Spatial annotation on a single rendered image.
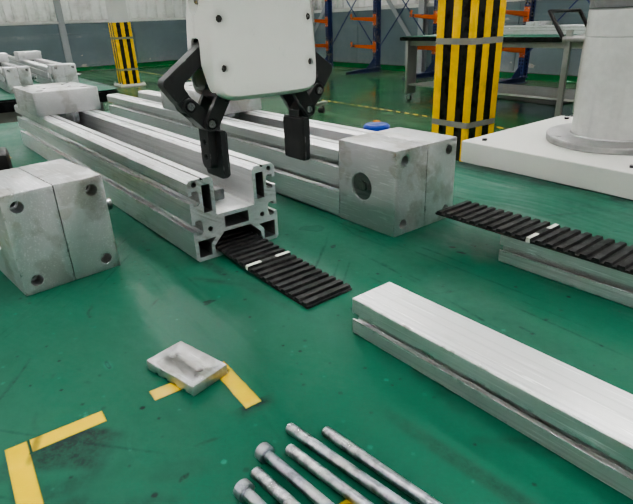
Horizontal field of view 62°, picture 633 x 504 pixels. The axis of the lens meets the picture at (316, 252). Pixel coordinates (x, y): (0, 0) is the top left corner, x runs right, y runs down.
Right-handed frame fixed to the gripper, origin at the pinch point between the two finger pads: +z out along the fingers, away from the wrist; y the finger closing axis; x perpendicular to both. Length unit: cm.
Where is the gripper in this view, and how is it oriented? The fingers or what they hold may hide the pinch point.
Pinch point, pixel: (259, 153)
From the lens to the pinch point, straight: 48.1
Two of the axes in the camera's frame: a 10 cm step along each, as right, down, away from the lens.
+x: -6.2, -3.0, 7.2
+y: 7.8, -2.7, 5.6
